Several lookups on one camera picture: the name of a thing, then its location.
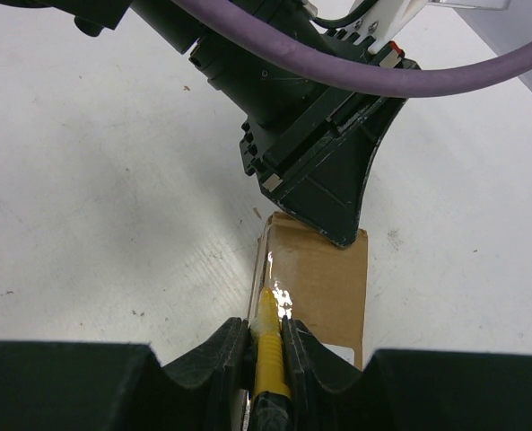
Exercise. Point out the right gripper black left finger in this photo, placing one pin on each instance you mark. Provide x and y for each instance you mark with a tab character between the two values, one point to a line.
56	385

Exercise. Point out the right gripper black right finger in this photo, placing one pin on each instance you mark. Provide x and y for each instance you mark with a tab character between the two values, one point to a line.
405	389

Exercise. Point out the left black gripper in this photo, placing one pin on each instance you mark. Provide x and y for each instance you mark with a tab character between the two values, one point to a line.
313	144

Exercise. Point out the brown cardboard express box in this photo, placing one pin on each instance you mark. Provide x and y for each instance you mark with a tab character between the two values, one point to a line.
314	282

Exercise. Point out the yellow utility knife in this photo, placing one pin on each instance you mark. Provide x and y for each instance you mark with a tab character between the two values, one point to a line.
271	403

